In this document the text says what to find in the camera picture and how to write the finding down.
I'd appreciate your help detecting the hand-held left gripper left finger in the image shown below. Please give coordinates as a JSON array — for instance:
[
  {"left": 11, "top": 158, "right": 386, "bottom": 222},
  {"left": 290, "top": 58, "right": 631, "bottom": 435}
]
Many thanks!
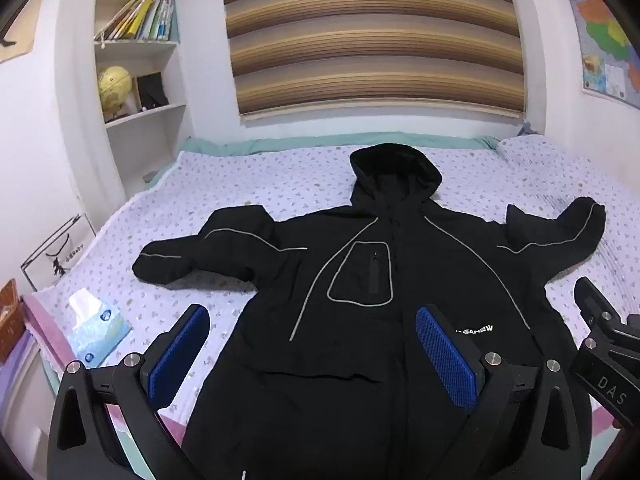
[{"left": 47, "top": 304, "right": 211, "bottom": 480}]

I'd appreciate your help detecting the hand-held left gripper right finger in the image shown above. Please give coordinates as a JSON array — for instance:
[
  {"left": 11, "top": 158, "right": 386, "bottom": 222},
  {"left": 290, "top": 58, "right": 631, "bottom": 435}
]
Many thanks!
[{"left": 416, "top": 306, "right": 583, "bottom": 480}]

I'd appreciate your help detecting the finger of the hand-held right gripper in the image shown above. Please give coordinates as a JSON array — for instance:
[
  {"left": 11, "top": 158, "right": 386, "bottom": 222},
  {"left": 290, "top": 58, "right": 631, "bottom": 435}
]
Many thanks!
[{"left": 574, "top": 276, "right": 640, "bottom": 356}]

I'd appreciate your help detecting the black hooded jacket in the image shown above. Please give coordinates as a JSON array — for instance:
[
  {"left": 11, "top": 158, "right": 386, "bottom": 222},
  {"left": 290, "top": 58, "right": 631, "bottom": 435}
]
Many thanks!
[{"left": 132, "top": 142, "right": 607, "bottom": 480}]

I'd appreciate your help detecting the blue tissue box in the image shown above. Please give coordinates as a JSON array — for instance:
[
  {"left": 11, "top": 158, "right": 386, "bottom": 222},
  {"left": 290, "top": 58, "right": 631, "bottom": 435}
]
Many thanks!
[{"left": 67, "top": 290, "right": 133, "bottom": 367}]

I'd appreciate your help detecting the white framed drawing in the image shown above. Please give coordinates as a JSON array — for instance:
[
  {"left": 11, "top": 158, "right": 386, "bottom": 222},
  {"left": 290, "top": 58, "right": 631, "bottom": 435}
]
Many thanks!
[{"left": 21, "top": 213, "right": 96, "bottom": 291}]

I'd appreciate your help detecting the bed with dotted white quilt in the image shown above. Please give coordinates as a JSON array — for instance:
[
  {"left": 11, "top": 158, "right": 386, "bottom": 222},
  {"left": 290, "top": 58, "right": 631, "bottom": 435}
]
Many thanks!
[{"left": 22, "top": 135, "right": 640, "bottom": 480}]

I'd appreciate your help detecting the teal bed sheet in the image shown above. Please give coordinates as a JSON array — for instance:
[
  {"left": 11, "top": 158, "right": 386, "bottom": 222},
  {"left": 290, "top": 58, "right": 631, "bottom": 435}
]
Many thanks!
[{"left": 145, "top": 134, "right": 501, "bottom": 191}]

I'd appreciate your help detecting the yellow globe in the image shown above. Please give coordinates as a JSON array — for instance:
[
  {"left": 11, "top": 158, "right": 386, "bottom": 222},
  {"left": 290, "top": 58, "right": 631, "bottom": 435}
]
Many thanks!
[{"left": 96, "top": 66, "right": 134, "bottom": 122}]

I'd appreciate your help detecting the white bookshelf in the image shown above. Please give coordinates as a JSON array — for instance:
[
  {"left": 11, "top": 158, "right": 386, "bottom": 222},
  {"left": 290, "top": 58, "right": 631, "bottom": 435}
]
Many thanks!
[{"left": 92, "top": 0, "right": 192, "bottom": 129}]

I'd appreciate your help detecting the striped brown window blind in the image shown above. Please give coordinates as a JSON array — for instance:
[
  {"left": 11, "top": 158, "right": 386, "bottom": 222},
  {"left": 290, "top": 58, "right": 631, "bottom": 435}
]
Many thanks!
[{"left": 220, "top": 0, "right": 531, "bottom": 121}]

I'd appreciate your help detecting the row of leaning books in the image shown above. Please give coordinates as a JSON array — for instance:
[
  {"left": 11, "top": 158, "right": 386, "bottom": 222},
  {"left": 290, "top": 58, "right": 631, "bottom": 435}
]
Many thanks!
[{"left": 94, "top": 0, "right": 176, "bottom": 42}]

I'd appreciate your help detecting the black picture frame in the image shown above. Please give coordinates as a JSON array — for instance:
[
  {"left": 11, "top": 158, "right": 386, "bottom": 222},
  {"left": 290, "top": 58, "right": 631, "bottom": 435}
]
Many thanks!
[{"left": 135, "top": 72, "right": 166, "bottom": 110}]

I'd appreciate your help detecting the colourful wall map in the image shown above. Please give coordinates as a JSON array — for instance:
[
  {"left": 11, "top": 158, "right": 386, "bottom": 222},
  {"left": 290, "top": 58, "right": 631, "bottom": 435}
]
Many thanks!
[{"left": 560, "top": 0, "right": 640, "bottom": 109}]

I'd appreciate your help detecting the beige wall poster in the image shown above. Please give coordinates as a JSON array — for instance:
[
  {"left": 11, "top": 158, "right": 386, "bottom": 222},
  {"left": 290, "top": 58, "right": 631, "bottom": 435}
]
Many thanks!
[{"left": 0, "top": 0, "right": 44, "bottom": 64}]

